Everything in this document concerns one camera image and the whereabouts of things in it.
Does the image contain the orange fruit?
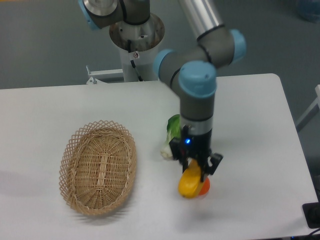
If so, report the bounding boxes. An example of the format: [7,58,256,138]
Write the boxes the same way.
[198,177,211,196]

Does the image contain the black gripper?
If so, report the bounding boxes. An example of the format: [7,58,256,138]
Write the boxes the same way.
[169,122,223,182]

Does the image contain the yellow mango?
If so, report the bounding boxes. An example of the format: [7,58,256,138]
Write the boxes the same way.
[178,159,204,199]

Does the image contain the black device at table edge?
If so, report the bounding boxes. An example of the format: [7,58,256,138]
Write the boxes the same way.
[302,202,320,229]

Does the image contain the black cable on pedestal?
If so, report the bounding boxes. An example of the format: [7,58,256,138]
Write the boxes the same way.
[126,39,144,82]

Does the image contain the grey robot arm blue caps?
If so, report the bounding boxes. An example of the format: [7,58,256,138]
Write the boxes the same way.
[78,0,247,181]

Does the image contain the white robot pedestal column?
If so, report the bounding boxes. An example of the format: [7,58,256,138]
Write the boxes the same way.
[109,13,165,82]

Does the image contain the green bok choy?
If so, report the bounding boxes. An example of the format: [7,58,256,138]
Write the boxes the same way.
[160,114,181,160]

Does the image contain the woven wicker basket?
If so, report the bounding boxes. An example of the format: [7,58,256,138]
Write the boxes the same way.
[59,120,137,216]

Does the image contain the white metal base frame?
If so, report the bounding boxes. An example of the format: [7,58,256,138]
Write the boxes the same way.
[85,65,124,85]

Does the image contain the white frame at right edge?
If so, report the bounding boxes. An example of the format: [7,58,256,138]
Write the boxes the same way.
[295,84,320,133]

